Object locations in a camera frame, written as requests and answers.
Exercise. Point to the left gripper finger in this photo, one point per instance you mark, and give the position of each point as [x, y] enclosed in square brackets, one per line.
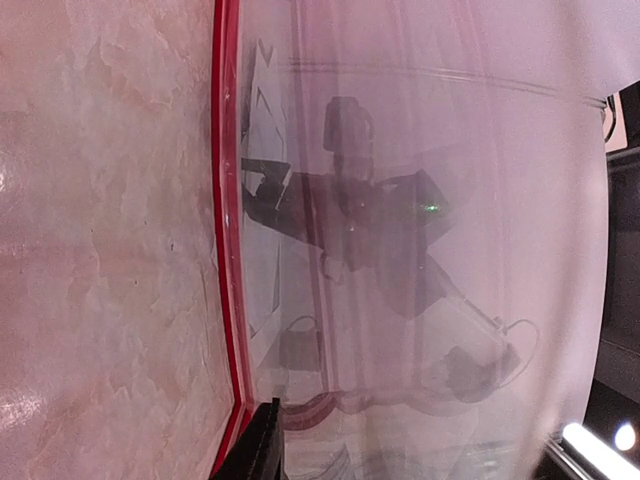
[259, 452]

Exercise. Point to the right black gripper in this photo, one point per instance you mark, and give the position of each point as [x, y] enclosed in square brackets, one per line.
[335, 212]

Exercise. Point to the clear acrylic sheet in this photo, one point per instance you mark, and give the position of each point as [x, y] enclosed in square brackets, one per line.
[489, 91]

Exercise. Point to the wooden red photo frame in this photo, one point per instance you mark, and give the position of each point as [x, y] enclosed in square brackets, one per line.
[227, 216]

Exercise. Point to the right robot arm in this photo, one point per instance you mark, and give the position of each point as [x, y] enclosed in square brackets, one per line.
[362, 284]

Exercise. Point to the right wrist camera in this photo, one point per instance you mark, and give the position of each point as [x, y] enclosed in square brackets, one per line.
[349, 136]

